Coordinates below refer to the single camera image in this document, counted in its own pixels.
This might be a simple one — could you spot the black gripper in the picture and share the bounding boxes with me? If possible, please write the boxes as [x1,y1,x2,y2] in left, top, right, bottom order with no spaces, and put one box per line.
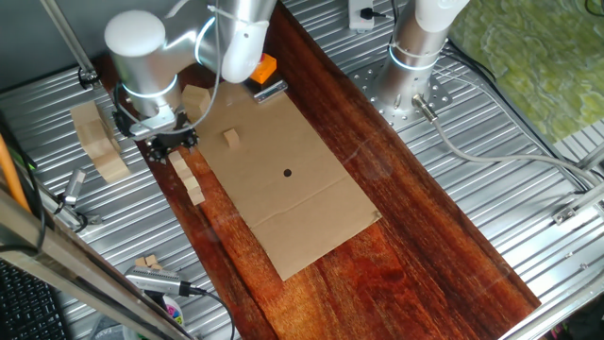
[148,130,200,165]

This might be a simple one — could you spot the large wooden cube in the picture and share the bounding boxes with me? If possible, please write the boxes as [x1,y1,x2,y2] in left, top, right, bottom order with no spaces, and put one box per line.
[69,100,110,128]
[75,117,117,145]
[181,83,212,123]
[92,151,132,184]
[82,135,123,160]

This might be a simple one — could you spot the orange emergency stop button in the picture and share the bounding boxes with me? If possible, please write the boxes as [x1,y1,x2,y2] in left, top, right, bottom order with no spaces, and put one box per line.
[248,52,278,85]

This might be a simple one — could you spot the brown cardboard sheet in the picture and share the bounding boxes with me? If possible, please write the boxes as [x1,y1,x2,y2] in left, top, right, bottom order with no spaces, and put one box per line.
[195,79,382,282]

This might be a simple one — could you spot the aluminium pole with black foot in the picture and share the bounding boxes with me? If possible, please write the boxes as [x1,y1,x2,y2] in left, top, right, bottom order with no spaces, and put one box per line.
[40,0,101,91]

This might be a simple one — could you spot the orange tube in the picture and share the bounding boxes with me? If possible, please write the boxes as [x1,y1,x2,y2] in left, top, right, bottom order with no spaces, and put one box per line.
[0,134,30,213]

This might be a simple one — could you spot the grey cloth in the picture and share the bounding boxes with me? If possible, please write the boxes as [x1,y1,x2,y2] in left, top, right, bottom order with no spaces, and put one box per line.
[87,314,143,340]

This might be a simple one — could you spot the black keyboard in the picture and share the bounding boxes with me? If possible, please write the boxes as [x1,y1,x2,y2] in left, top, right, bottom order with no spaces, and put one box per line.
[0,259,72,340]

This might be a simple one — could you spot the white power strip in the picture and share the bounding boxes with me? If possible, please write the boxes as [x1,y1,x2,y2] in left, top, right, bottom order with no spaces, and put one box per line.
[347,0,377,34]

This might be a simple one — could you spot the dark red wooden board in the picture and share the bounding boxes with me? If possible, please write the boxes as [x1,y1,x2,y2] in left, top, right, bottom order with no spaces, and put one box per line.
[93,0,543,340]

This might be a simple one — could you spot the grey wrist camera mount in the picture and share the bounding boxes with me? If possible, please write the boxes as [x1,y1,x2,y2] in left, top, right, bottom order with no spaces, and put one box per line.
[127,107,179,142]

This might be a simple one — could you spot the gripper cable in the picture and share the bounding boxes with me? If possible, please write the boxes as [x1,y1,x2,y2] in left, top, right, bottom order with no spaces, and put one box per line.
[112,4,223,138]

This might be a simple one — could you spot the silver depth camera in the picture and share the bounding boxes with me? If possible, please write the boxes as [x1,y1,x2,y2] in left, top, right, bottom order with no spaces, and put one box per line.
[124,265,193,298]
[63,168,89,208]

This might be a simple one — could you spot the metal camera mount arm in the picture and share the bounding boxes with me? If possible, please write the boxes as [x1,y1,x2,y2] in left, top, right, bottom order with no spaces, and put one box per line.
[55,191,104,233]

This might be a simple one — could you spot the aluminium frame beam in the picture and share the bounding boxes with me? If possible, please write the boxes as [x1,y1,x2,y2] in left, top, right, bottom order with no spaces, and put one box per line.
[0,186,194,340]

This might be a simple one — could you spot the black camera cable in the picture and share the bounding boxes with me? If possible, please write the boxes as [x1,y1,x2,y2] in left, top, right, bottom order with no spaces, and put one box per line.
[181,282,236,340]

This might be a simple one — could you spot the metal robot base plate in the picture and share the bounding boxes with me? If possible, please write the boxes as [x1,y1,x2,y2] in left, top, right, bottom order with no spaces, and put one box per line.
[348,59,454,132]

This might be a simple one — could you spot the black power plug with cable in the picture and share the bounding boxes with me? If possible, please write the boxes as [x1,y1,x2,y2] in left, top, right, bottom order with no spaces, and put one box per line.
[360,7,395,21]

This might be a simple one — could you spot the grey cable with metal connector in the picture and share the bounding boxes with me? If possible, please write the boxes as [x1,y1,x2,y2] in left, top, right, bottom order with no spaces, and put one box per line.
[411,93,604,190]

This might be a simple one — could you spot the aluminium profile with bracket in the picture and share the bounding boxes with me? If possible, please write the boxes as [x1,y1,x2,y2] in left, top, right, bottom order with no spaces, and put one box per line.
[550,181,604,227]

